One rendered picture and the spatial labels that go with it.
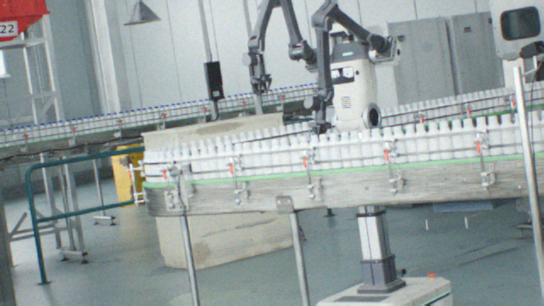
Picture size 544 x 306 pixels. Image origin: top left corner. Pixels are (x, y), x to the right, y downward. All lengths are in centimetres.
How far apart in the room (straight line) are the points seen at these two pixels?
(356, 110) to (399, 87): 541
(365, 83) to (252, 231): 393
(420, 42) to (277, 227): 283
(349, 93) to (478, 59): 626
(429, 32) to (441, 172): 673
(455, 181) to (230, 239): 476
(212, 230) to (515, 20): 301
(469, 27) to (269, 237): 363
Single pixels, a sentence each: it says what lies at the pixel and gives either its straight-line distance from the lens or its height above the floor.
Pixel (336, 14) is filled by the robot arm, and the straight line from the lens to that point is 538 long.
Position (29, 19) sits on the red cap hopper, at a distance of 1165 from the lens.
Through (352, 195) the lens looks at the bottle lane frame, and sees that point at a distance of 509.
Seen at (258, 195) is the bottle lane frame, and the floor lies 90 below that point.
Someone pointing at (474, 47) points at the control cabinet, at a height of 152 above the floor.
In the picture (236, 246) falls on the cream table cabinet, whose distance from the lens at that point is 939.
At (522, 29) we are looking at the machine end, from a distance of 890.
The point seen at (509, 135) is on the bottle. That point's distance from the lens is 470.
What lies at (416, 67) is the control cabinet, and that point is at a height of 139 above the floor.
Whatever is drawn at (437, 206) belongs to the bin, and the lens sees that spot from 520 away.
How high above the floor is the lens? 143
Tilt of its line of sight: 4 degrees down
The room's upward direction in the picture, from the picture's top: 8 degrees counter-clockwise
